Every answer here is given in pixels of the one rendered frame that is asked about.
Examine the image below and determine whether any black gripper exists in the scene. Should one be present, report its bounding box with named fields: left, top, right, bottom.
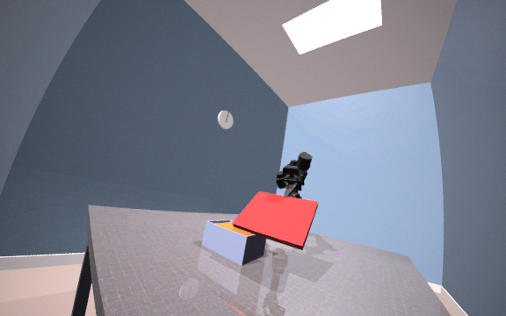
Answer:
left=283, top=165, right=305, bottom=199

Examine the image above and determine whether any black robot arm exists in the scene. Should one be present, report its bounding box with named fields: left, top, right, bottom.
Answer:
left=276, top=152, right=313, bottom=190

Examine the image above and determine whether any red lid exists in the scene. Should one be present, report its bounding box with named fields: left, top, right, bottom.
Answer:
left=233, top=192, right=318, bottom=250

